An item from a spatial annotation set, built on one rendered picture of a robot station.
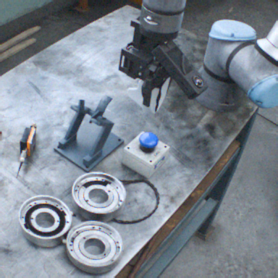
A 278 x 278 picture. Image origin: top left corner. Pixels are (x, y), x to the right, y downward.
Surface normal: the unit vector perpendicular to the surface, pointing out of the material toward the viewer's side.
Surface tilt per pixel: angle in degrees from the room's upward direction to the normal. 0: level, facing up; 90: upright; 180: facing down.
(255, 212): 0
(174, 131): 0
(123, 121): 0
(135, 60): 90
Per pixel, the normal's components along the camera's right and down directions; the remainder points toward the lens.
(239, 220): 0.13, -0.72
